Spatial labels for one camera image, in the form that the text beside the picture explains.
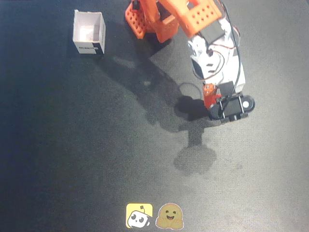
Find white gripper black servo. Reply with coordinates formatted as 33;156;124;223
191;54;246;97

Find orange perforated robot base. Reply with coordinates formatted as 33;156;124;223
125;0;180;44

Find hugging face emoji sticker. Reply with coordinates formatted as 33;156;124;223
154;203;185;230

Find white open paper box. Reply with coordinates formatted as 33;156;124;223
72;9;107;55

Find yellow square robot sticker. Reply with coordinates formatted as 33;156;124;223
125;203;154;229

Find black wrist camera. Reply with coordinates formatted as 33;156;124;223
208;94;255;122

